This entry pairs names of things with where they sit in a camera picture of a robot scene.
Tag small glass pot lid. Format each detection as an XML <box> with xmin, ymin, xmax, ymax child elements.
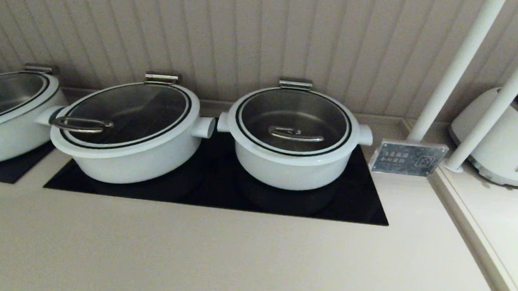
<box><xmin>223</xmin><ymin>83</ymin><xmax>364</xmax><ymax>170</ymax></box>

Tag small white pot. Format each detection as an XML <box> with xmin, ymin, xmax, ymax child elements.
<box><xmin>212</xmin><ymin>111</ymin><xmax>375</xmax><ymax>197</ymax></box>

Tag large white pot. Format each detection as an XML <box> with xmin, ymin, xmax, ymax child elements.
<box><xmin>30</xmin><ymin>100</ymin><xmax>217</xmax><ymax>191</ymax></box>
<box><xmin>0</xmin><ymin>83</ymin><xmax>70</xmax><ymax>174</ymax></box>

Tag grey acrylic sign plaque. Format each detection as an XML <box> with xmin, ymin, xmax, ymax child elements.
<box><xmin>368</xmin><ymin>138</ymin><xmax>450</xmax><ymax>179</ymax></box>

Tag white round pole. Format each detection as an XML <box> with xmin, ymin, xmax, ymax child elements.
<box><xmin>406</xmin><ymin>0</ymin><xmax>506</xmax><ymax>149</ymax></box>
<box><xmin>444</xmin><ymin>0</ymin><xmax>518</xmax><ymax>178</ymax></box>

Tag white toaster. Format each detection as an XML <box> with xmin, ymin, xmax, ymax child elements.
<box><xmin>444</xmin><ymin>83</ymin><xmax>518</xmax><ymax>189</ymax></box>

